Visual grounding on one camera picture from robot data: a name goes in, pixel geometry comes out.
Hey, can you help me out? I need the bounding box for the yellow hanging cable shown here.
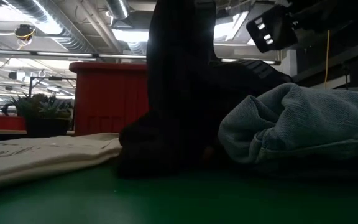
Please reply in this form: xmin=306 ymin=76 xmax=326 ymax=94
xmin=324 ymin=29 xmax=331 ymax=90

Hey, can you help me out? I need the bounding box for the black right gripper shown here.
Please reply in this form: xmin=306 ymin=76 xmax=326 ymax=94
xmin=287 ymin=0 xmax=358 ymax=32

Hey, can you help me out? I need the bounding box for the red plastic laundry bin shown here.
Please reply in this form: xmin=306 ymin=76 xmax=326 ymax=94
xmin=69 ymin=62 xmax=150 ymax=137

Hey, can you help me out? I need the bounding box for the silver spiral duct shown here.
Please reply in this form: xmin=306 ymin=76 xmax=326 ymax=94
xmin=106 ymin=0 xmax=131 ymax=20
xmin=4 ymin=0 xmax=90 ymax=52

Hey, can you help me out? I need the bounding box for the light blue denim garment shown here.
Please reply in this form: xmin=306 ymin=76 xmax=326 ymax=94
xmin=218 ymin=82 xmax=358 ymax=170

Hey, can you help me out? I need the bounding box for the ceiling light panel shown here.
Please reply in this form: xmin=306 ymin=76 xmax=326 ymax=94
xmin=112 ymin=28 xmax=150 ymax=44

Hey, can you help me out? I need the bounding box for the cable reel yellow cord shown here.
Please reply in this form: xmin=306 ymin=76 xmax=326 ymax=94
xmin=13 ymin=23 xmax=36 ymax=42

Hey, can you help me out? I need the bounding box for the white printed tote bag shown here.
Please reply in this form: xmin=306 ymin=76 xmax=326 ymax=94
xmin=0 ymin=133 xmax=124 ymax=191

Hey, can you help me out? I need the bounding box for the small potted plant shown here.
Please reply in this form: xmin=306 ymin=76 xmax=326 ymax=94
xmin=1 ymin=93 xmax=74 ymax=138

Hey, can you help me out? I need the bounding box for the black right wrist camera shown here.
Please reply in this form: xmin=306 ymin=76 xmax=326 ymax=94
xmin=246 ymin=4 xmax=299 ymax=54

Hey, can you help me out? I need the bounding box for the plain black cloth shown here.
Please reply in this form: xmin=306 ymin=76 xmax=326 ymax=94
xmin=118 ymin=0 xmax=293 ymax=180

